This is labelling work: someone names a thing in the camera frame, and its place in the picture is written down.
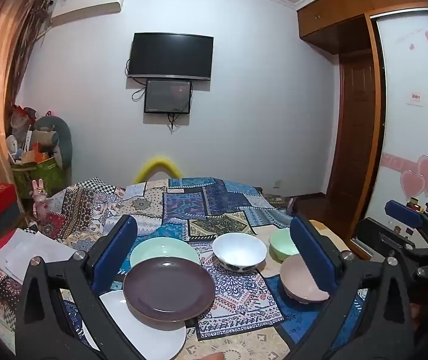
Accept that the white air conditioner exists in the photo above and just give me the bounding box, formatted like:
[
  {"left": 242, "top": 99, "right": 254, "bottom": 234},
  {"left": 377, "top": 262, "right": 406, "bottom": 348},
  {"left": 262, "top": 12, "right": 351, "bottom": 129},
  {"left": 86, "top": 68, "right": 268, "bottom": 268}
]
[{"left": 47, "top": 0, "right": 126, "bottom": 27}]

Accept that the white bowl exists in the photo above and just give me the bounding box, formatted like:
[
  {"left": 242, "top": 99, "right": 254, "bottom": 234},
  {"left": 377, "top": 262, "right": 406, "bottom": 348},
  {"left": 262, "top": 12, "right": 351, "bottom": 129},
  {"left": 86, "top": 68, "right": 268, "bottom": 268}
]
[{"left": 212, "top": 232, "right": 268, "bottom": 274}]

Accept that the green bowl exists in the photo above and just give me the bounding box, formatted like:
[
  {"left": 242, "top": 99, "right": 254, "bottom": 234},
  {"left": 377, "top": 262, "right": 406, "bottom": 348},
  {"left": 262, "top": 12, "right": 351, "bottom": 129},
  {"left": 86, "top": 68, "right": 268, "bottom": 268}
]
[{"left": 269, "top": 229, "right": 301, "bottom": 263}]

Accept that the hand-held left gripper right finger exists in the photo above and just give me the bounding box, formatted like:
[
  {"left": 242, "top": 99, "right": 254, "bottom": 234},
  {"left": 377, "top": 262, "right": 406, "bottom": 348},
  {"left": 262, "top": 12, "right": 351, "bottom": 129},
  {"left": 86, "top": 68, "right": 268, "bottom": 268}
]
[{"left": 289, "top": 215, "right": 415, "bottom": 360}]

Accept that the white plate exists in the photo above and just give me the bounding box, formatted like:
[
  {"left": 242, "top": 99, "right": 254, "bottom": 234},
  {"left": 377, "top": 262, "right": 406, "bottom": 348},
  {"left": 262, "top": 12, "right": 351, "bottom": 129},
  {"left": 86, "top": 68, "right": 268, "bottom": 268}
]
[{"left": 82, "top": 289, "right": 187, "bottom": 360}]

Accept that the patchwork printed blanket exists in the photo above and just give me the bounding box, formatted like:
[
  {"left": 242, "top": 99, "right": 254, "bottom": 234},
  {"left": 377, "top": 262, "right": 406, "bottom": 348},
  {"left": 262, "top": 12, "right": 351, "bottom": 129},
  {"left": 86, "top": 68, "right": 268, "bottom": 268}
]
[{"left": 0, "top": 177, "right": 368, "bottom": 360}]

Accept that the green plate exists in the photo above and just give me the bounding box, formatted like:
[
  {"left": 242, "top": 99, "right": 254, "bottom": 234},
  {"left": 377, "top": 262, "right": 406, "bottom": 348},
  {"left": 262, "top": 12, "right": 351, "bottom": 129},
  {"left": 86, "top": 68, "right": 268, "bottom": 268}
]
[{"left": 130, "top": 237, "right": 200, "bottom": 274}]

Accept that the black wall television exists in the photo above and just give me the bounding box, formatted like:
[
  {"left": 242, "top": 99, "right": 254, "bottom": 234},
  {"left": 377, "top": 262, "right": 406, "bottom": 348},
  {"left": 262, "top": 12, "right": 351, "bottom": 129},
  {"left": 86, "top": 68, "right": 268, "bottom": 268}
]
[{"left": 127, "top": 32, "right": 214, "bottom": 81}]

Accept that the white folded cloth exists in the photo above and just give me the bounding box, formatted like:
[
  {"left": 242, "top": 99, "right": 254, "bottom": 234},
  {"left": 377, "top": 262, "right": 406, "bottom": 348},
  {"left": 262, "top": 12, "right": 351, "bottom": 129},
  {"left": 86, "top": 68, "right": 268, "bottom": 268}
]
[{"left": 0, "top": 228, "right": 77, "bottom": 282}]

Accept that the grey plush toy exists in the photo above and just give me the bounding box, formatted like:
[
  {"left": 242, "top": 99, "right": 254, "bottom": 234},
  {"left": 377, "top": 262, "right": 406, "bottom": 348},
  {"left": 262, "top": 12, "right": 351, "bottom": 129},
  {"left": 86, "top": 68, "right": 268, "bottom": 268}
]
[{"left": 34, "top": 115, "right": 73, "bottom": 169}]

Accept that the green bin with clutter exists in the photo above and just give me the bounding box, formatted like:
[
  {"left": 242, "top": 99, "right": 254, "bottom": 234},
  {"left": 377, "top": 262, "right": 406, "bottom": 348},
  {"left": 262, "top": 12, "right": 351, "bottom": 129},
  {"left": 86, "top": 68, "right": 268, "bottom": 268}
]
[{"left": 11, "top": 157, "right": 66, "bottom": 199}]

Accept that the wooden wardrobe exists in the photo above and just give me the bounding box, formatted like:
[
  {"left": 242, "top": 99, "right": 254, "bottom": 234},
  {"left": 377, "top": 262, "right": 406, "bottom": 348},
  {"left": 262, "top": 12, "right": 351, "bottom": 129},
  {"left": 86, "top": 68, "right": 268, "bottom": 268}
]
[{"left": 297, "top": 0, "right": 428, "bottom": 259}]

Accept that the small black monitor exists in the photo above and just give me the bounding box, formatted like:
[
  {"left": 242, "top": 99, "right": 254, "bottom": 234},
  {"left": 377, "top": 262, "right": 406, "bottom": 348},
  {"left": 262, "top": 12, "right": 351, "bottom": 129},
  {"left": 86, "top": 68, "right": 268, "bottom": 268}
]
[{"left": 144, "top": 78, "right": 193, "bottom": 115}]

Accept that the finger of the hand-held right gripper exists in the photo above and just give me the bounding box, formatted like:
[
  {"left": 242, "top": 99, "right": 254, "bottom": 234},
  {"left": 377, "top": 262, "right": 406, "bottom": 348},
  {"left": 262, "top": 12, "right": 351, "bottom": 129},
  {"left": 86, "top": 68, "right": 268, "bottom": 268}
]
[
  {"left": 353, "top": 218, "right": 428, "bottom": 271},
  {"left": 385, "top": 200, "right": 428, "bottom": 230}
]

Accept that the yellow hoop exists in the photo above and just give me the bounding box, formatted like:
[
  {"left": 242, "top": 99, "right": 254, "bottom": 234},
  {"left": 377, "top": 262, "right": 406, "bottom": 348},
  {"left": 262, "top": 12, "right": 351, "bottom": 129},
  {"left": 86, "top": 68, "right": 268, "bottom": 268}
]
[{"left": 134, "top": 154, "right": 182, "bottom": 184}]

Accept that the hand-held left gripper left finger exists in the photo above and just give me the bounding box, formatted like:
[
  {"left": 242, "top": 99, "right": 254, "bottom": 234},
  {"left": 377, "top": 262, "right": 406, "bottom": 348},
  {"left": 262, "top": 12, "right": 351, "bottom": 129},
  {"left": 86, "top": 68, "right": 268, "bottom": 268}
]
[{"left": 14, "top": 214, "right": 151, "bottom": 360}]

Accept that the dark blue box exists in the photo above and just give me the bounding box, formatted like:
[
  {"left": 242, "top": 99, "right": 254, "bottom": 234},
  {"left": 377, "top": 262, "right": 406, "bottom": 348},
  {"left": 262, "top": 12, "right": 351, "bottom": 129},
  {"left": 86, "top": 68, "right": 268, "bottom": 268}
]
[{"left": 0, "top": 202, "right": 23, "bottom": 237}]

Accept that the patterned floor mat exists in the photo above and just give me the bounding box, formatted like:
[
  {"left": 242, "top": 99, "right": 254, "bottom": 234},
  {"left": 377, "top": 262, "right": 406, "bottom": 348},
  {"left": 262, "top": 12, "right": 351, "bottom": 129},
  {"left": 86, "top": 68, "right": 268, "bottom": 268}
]
[{"left": 262, "top": 194, "right": 293, "bottom": 211}]

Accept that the white sliding wardrobe door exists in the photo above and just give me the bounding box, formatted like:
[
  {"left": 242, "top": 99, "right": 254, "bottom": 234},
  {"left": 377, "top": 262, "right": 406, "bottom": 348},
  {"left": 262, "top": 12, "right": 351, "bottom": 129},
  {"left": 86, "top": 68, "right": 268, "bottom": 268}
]
[{"left": 371, "top": 9, "right": 428, "bottom": 256}]

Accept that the pink bowl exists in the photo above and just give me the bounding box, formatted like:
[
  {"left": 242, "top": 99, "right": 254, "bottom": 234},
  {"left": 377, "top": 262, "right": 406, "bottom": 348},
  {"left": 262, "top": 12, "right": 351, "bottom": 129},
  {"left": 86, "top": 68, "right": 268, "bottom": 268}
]
[{"left": 279, "top": 254, "right": 331, "bottom": 305}]

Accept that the pink rabbit toy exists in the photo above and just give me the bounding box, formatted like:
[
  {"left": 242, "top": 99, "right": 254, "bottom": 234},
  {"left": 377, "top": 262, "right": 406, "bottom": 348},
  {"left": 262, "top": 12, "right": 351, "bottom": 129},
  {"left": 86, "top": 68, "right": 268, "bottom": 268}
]
[{"left": 29, "top": 179, "right": 51, "bottom": 220}]

